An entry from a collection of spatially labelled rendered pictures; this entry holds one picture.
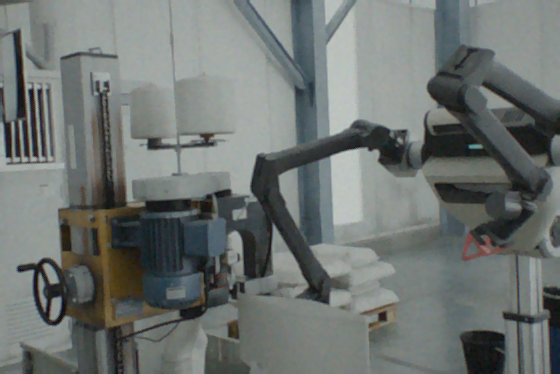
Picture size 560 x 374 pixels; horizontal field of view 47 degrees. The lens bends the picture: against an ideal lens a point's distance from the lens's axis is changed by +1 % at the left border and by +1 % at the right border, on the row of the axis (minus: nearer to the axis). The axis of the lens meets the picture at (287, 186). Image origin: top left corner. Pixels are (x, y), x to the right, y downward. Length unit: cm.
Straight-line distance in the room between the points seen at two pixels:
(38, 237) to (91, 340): 284
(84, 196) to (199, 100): 41
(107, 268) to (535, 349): 127
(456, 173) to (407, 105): 798
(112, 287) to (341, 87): 711
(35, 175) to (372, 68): 573
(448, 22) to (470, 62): 935
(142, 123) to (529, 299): 127
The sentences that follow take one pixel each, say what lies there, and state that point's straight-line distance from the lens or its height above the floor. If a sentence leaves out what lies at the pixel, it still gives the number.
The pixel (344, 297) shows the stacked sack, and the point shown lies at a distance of 505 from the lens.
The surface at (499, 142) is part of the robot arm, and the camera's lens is 148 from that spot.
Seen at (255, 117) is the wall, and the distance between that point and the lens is 754.
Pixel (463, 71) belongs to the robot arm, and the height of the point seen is 161.
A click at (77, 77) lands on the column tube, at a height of 169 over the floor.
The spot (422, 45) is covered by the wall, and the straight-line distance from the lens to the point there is 1034.
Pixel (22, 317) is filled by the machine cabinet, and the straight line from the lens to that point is 472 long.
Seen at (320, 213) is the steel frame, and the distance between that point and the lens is 777.
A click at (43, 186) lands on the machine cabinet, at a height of 131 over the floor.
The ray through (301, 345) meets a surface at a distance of 179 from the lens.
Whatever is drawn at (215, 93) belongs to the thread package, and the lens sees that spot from 174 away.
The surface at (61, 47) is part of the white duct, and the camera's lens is 517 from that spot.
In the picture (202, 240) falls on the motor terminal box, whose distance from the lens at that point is 163.
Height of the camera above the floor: 147
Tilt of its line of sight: 3 degrees down
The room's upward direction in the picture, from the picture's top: 3 degrees counter-clockwise
